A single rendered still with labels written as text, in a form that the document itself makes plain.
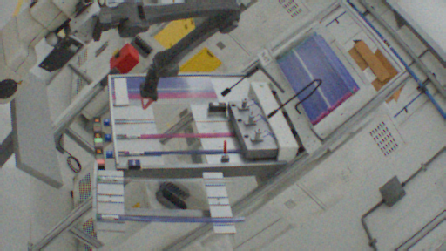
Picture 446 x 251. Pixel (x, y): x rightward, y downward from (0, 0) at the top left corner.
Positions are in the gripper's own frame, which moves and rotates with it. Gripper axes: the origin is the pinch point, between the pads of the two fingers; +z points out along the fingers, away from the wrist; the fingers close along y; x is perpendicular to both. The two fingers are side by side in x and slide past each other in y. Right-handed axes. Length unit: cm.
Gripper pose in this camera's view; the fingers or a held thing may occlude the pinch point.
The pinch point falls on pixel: (144, 107)
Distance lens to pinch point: 228.3
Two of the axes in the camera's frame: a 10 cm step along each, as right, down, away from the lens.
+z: -2.9, 7.9, 5.4
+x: -9.4, -1.1, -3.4
